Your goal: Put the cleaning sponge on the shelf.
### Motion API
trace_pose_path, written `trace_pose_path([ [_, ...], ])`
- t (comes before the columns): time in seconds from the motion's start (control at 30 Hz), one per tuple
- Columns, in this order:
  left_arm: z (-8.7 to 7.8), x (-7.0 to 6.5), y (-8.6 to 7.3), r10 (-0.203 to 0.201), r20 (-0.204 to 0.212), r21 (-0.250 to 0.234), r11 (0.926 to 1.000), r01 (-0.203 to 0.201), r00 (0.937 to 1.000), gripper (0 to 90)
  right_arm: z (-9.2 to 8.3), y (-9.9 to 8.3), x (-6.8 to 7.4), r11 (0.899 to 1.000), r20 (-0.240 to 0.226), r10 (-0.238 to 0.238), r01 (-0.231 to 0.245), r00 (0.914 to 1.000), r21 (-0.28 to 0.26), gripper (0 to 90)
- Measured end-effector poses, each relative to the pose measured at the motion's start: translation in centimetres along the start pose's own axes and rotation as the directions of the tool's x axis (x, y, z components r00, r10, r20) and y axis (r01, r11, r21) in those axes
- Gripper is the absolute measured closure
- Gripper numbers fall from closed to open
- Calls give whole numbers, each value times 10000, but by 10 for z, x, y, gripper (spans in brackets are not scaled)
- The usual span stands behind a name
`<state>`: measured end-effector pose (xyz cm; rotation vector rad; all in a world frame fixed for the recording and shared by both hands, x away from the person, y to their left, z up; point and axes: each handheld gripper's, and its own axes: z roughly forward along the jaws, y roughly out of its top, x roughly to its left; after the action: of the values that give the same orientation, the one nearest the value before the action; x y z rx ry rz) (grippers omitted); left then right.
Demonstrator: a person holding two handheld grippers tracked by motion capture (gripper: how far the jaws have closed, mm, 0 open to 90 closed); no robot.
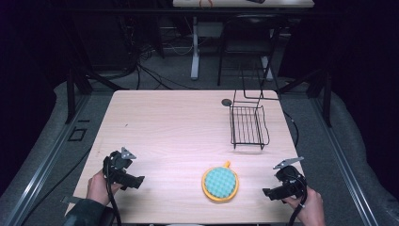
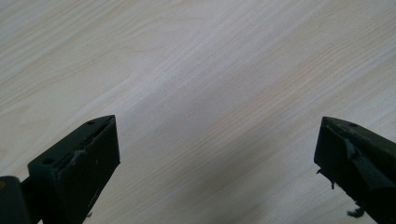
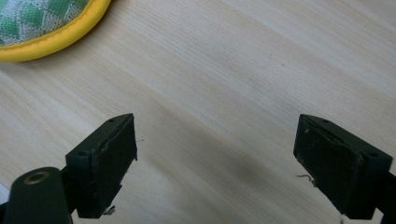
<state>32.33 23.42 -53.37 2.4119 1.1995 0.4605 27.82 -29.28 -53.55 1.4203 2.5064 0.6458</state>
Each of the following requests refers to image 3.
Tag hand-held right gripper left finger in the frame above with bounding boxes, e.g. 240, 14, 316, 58
64, 113, 138, 219

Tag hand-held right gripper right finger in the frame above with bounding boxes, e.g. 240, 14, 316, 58
292, 113, 394, 220

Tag yellow rimmed green patterned pad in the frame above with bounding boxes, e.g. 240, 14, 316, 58
0, 0, 112, 63

